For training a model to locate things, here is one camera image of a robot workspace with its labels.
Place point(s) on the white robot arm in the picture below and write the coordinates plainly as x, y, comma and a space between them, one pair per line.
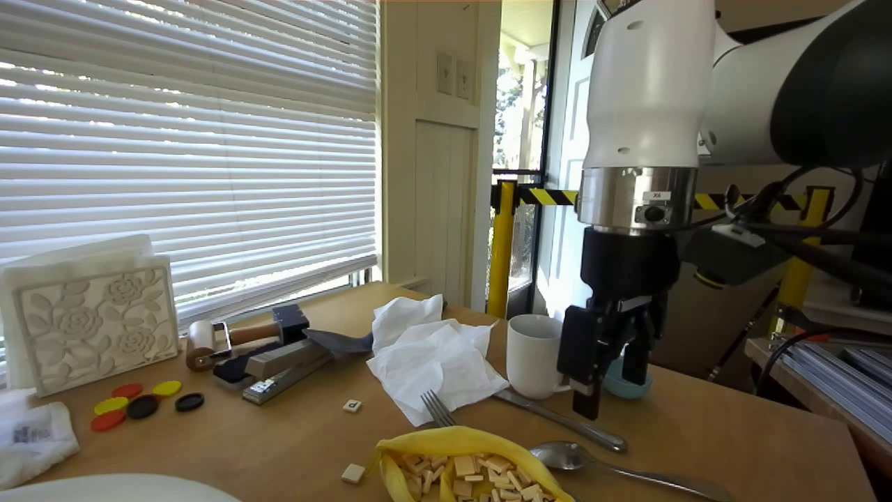
651, 84

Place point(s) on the silver metal spoon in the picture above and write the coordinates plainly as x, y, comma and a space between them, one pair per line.
567, 455

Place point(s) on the yellow bag of letter tiles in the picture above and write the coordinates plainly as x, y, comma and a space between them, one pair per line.
463, 435

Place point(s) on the flat black device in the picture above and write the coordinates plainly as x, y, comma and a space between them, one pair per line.
233, 365

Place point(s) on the white round plate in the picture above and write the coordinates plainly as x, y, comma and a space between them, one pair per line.
112, 488

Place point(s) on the small black block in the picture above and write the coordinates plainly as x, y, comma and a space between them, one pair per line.
290, 322

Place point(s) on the white window blinds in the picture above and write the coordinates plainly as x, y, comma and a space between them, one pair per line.
186, 139

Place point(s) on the small wooden letter tile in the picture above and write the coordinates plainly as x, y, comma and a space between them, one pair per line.
353, 404
353, 471

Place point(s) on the stack of papers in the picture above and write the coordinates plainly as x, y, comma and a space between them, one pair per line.
838, 381

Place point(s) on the white ceramic mug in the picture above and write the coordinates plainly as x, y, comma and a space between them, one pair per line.
533, 358

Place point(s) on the black game disc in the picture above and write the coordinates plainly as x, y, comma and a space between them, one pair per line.
142, 404
191, 402

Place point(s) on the blue plastic measuring cup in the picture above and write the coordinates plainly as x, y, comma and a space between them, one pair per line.
620, 388

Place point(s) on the yellow black striped barrier bar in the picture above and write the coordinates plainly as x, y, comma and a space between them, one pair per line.
548, 195

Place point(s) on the wall switch plate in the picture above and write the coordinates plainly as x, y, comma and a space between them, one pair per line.
456, 72

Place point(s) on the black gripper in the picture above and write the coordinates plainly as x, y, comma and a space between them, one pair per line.
630, 268

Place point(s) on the white floral napkin holder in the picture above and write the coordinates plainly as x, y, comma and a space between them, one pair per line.
94, 323

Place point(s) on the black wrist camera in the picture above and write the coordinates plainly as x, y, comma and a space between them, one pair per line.
739, 251

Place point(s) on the yellow post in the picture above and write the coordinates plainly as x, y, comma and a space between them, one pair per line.
503, 259
802, 268

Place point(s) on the crumpled white napkin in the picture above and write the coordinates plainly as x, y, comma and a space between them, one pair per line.
434, 364

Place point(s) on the black box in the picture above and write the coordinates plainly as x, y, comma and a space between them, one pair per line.
344, 344

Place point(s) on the silver metal fork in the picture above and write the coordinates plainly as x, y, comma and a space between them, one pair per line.
558, 418

